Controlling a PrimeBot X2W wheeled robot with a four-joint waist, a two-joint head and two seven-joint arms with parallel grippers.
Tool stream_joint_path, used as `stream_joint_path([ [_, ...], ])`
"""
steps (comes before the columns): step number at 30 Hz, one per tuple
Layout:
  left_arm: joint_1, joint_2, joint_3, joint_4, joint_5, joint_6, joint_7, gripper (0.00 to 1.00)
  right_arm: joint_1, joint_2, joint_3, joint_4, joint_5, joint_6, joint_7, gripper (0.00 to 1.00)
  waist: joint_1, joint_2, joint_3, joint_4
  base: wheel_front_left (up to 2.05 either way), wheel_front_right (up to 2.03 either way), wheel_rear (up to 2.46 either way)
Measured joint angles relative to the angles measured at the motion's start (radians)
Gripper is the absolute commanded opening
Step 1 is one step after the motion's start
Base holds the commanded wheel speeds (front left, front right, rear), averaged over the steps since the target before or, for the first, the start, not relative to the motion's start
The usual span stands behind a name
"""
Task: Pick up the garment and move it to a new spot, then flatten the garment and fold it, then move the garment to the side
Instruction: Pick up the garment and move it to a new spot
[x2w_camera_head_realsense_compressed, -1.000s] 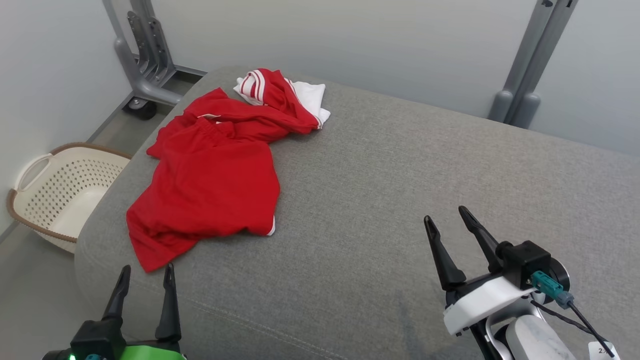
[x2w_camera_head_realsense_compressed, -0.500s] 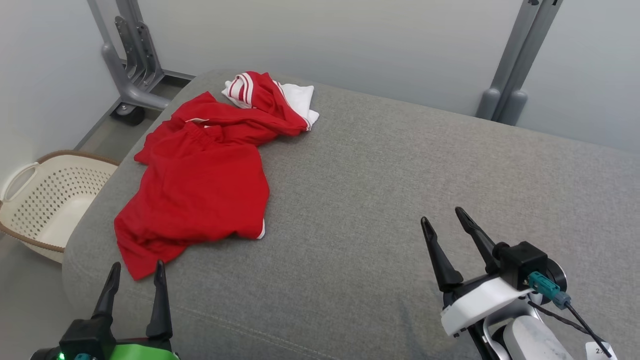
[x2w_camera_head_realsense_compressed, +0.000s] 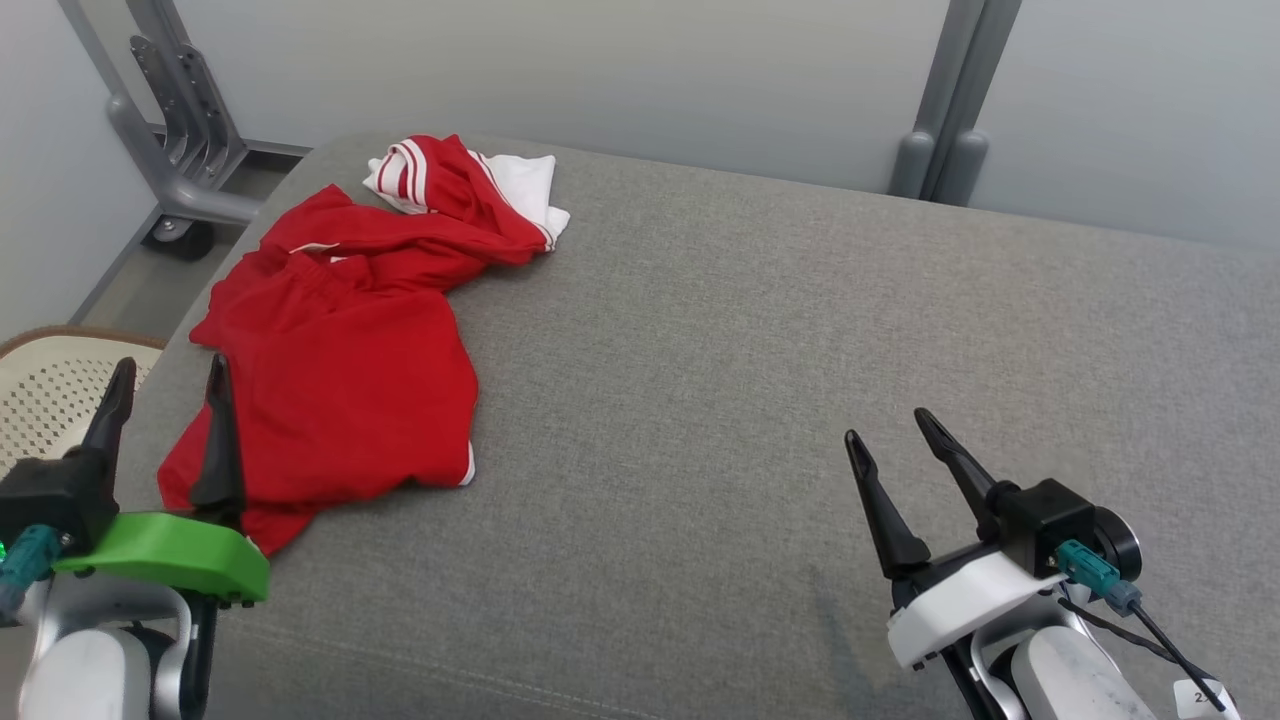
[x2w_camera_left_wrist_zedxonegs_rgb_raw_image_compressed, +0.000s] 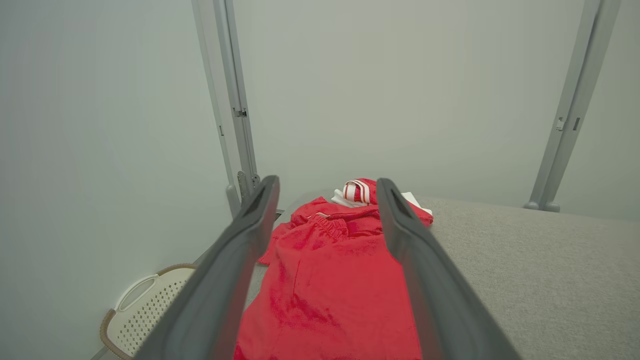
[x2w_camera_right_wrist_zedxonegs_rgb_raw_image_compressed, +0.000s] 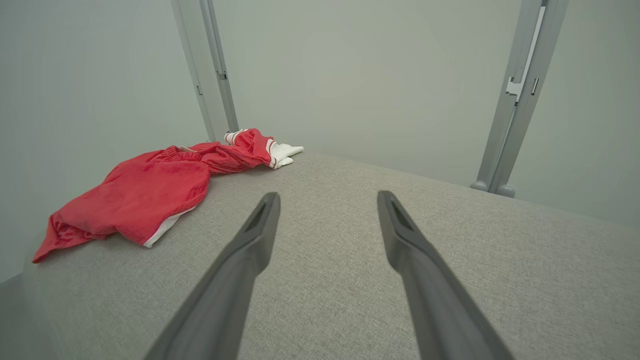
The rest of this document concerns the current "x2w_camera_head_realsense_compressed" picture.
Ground thin black cable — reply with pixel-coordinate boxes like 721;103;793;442
1058;595;1229;713

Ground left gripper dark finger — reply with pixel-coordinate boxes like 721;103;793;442
80;357;138;471
189;353;248;530

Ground white paper label tag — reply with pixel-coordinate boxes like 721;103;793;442
1172;678;1241;720

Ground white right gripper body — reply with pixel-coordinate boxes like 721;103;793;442
885;548;1071;671

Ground black caster wheel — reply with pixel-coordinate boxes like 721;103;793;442
150;215;215;263

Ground red shorts with white stripe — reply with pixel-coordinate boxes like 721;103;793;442
157;250;479;557

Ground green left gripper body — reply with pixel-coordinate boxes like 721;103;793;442
52;510;271;608

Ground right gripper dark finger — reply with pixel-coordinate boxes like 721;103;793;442
845;430;932;582
914;407;1003;542

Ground red and white jersey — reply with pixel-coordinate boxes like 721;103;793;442
258;134;571;296

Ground grey double metal post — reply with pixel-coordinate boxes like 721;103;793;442
888;0;1023;206

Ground teal cable connector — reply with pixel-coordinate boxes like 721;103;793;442
1055;540;1143;614
0;525;64;603

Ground grey metal frame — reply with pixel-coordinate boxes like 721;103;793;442
58;0;311;227

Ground cream perforated laundry basket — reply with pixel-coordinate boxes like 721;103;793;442
0;325;169;477

